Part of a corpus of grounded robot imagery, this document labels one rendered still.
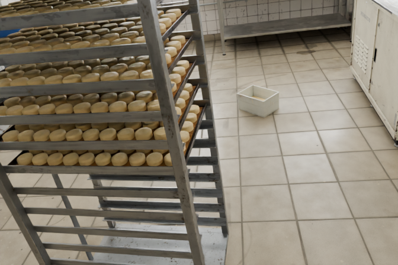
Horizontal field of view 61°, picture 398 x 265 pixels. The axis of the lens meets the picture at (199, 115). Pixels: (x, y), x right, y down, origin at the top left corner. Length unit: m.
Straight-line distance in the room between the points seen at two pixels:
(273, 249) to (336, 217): 0.41
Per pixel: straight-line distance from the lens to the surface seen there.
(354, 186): 2.27
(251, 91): 3.16
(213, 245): 1.71
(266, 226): 1.98
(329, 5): 5.25
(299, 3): 5.16
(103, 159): 1.09
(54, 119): 1.02
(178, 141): 0.87
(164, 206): 1.70
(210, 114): 1.33
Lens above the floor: 1.45
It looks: 28 degrees down
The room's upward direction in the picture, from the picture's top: 9 degrees counter-clockwise
